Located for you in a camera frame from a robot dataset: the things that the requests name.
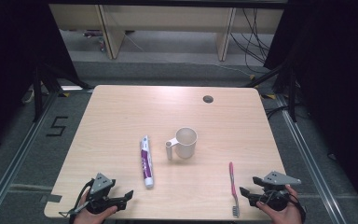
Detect grey wrist strap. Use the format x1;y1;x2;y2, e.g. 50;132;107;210
58;208;86;218

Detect pink toothbrush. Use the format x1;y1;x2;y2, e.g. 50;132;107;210
228;161;241;218

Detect black wrist strap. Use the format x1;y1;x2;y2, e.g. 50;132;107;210
288;192;308;223

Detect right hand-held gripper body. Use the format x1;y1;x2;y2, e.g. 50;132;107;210
256;170;302;212

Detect grey tape strip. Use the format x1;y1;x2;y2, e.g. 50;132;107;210
40;193;63;204

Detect light wooden desk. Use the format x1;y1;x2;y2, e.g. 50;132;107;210
48;4;285;62

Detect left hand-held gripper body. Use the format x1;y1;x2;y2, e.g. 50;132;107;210
86;173;117;216

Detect black curtain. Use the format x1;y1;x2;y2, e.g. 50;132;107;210
0;0;82;157
262;0;358;216

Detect bundle of black cables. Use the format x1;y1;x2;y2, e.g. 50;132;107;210
229;7;276;75

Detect white and purple toothpaste tube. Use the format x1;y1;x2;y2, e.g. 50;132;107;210
139;134;155;189

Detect black metal stand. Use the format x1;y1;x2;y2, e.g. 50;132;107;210
31;61;93;123
243;61;300;123

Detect person's left hand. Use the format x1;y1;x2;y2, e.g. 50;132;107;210
73;191;118;224

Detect black tape floor mark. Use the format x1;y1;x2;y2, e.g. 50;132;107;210
46;116;69;138

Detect person's right hand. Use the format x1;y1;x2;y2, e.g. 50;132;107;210
255;184;304;224

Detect metal floor rail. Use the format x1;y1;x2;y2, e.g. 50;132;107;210
274;92;348;224
0;90;60;224

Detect white cup with handle holder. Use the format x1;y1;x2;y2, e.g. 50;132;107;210
164;126;199;161

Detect black cable loop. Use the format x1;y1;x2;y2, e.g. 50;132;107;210
74;178;96;217

